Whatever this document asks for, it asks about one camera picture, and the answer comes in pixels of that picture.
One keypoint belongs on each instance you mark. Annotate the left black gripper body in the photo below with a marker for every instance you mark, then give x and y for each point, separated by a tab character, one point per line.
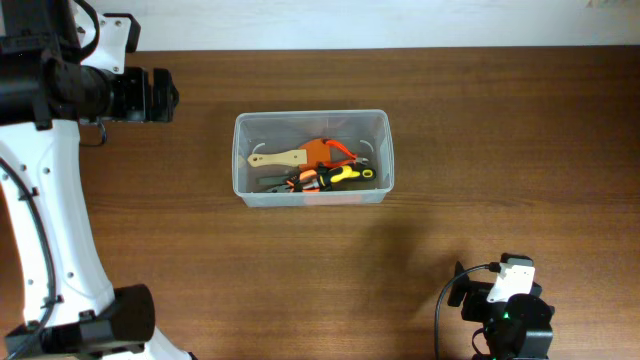
163	95

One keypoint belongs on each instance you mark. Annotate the orange black needle-nose pliers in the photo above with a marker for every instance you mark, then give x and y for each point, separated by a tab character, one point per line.
297	183

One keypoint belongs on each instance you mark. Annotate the yellow black screwdriver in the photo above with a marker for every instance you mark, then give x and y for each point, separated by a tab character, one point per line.
323	179

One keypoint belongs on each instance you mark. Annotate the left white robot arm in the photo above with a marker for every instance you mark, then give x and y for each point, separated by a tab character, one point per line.
63	67

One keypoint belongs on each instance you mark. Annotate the red handled wire cutters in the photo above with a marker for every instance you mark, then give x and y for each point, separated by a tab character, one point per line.
350	157

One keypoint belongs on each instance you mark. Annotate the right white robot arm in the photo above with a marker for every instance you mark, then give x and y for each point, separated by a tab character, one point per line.
510	338

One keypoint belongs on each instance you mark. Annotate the clear plastic container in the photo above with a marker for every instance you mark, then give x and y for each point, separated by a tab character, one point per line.
365	132

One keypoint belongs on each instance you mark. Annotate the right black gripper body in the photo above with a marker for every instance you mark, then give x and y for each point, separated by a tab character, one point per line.
470	293

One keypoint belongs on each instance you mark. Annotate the orange scraper wooden handle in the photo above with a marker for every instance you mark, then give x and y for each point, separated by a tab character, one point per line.
305	157

